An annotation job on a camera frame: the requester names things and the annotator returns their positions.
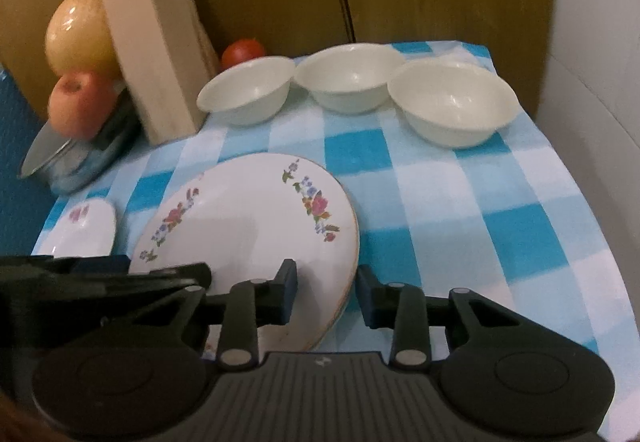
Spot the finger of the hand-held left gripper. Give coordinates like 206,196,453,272
100,263,213,310
60,254,132,277

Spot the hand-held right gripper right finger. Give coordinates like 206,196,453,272
356,265,546,368

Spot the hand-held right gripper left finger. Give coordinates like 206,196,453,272
102,259,299,370

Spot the large floral plate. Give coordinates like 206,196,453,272
129,153,357,358
260,184,362,353

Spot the small floral plate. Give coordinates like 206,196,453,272
36,198,117,258

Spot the white bowl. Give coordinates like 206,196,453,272
294,43,406,115
196,56,296,126
387,59,522,150

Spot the blue checkered tablecloth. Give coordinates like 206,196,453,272
32,40,622,359

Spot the blue mat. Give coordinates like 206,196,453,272
0,64,57,259

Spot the pink apple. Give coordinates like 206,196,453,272
48,71,119,139

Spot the wooden knife block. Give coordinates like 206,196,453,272
102,0,210,146

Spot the yellow onion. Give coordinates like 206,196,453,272
45,0,122,79

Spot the red tomato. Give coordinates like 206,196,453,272
221,38,267,71

